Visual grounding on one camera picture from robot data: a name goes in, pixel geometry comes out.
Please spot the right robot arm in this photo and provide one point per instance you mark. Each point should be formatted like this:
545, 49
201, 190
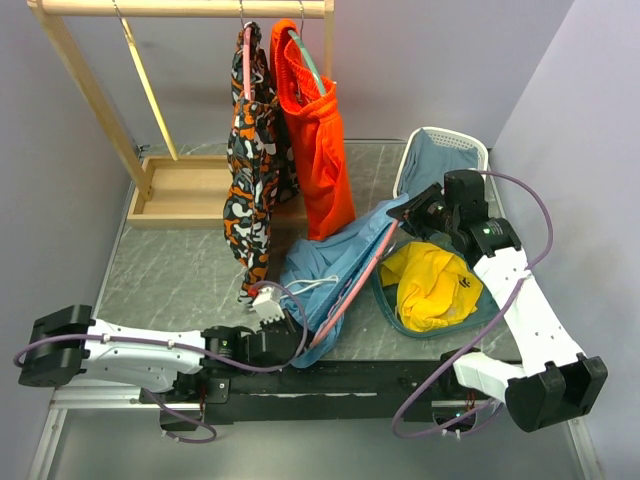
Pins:
555, 380

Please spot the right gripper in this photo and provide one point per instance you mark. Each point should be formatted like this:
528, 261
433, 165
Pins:
411, 212

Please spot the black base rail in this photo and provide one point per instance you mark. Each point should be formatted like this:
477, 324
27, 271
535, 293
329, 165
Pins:
328, 390

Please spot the orange shorts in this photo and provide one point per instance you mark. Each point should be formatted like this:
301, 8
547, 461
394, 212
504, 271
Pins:
316, 132

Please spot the yellow garment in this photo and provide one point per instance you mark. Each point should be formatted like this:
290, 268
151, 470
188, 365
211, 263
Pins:
435, 288

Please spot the grey-blue garment in basket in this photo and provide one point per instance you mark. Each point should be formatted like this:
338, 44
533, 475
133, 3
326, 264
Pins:
430, 160

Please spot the teal transparent tray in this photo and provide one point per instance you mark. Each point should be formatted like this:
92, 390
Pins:
386, 298

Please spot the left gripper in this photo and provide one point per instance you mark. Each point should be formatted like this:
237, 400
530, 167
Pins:
289, 323

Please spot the camouflage patterned shorts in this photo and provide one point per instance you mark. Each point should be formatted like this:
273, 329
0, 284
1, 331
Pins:
261, 162

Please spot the pink hanger under camouflage shorts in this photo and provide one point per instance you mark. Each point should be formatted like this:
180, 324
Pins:
246, 54

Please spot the wooden clothes rack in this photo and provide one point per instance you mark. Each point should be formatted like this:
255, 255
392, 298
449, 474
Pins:
189, 193

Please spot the pink plastic hanger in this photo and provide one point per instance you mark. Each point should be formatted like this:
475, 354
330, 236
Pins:
355, 288

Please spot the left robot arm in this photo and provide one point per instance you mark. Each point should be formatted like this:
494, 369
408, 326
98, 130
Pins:
71, 343

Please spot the teal hanger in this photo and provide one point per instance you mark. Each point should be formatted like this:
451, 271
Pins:
305, 55

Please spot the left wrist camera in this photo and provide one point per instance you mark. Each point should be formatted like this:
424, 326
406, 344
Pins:
266, 304

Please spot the light blue shorts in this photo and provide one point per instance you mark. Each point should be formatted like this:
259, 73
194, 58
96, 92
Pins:
320, 272

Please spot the white plastic basket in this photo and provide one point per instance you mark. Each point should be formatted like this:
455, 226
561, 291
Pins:
470, 145

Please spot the wooden hanger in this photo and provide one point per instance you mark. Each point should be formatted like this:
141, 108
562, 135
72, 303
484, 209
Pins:
145, 82

